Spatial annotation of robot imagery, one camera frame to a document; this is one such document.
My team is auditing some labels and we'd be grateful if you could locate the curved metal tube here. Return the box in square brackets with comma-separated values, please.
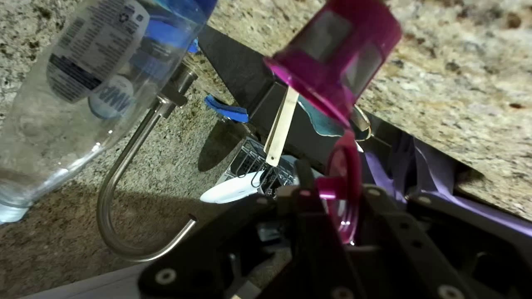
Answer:
[96, 65, 198, 262]

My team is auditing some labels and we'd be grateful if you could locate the purple reusable coffee pod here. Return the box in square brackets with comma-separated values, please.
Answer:
[266, 0, 402, 244]

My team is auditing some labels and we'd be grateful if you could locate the clear water bottle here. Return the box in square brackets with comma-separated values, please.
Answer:
[0, 0, 218, 224]

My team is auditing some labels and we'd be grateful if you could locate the black binder clip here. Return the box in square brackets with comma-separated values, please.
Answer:
[231, 140, 296, 194]

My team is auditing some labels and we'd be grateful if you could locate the blue tape piece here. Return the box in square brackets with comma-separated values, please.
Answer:
[204, 95, 249, 123]

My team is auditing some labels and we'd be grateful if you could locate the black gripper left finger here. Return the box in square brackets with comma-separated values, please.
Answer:
[138, 164, 356, 299]

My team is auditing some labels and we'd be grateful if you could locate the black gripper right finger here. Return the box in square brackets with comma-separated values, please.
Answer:
[354, 186, 532, 299]

